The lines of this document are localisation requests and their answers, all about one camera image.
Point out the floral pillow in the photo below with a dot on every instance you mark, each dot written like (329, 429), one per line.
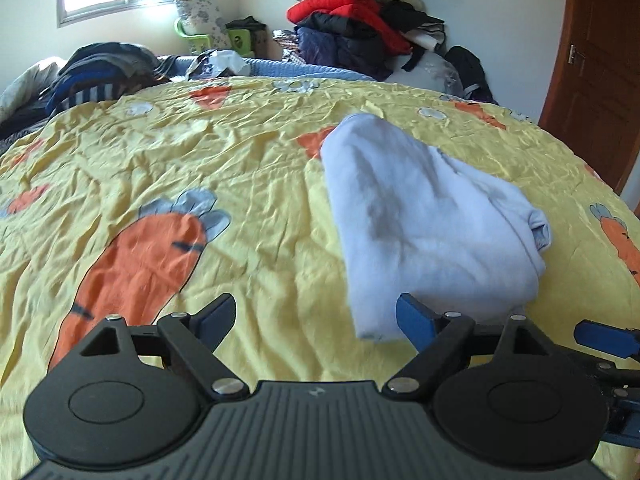
(200, 12)

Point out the white floral quilt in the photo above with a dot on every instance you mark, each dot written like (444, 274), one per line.
(25, 85)

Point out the red jacket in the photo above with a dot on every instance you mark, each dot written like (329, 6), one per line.
(345, 2)

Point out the black cloth on chair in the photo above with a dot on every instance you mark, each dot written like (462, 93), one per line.
(245, 23)

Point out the green plastic chair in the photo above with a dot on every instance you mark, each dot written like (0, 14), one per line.
(240, 39)

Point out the brown wooden door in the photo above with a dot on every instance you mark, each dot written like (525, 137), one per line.
(595, 110)

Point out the white crumpled cloth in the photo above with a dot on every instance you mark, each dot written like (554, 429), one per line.
(220, 62)

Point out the black bag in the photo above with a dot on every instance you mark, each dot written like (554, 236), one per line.
(467, 72)

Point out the yellow carrot-print quilt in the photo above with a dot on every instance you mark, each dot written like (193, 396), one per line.
(200, 160)

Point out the checked cloth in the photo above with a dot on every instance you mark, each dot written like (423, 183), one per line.
(286, 45)

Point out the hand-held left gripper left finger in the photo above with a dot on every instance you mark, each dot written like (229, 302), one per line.
(220, 315)

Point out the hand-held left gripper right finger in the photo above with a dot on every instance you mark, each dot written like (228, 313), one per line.
(415, 320)

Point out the pale plastic-wrapped bundle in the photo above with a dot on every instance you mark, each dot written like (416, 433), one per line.
(430, 72)

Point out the stack of dark folded clothes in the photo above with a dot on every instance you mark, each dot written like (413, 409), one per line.
(100, 70)

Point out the blue knitted blanket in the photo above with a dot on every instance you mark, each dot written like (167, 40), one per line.
(300, 67)

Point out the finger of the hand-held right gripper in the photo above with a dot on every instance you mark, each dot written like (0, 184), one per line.
(605, 337)
(625, 405)

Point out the dark navy jacket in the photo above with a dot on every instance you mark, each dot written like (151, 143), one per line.
(340, 45)

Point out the lavender long-sleeve shirt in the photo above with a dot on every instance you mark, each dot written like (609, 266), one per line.
(410, 210)

